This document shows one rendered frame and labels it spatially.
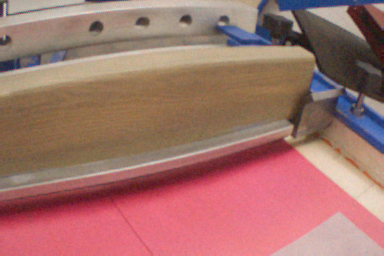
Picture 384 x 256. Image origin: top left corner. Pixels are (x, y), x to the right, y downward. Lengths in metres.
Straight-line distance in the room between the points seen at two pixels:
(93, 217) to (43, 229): 0.05
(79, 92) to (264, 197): 0.18
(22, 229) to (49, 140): 0.08
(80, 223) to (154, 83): 0.12
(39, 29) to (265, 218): 0.33
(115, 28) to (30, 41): 0.13
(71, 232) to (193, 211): 0.10
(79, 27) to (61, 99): 0.25
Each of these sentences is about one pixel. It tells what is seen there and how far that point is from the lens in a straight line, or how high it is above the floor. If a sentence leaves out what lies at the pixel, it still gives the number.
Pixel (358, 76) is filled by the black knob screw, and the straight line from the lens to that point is 0.40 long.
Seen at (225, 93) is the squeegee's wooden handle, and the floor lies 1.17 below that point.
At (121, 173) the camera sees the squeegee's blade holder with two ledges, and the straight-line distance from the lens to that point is 0.26.
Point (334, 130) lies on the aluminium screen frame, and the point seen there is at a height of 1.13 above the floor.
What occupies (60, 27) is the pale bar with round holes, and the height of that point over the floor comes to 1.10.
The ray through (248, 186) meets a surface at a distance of 0.33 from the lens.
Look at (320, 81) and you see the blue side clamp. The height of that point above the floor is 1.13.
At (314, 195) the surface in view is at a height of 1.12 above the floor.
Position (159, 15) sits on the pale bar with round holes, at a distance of 0.51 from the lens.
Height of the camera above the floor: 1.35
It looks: 41 degrees down
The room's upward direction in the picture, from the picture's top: 24 degrees clockwise
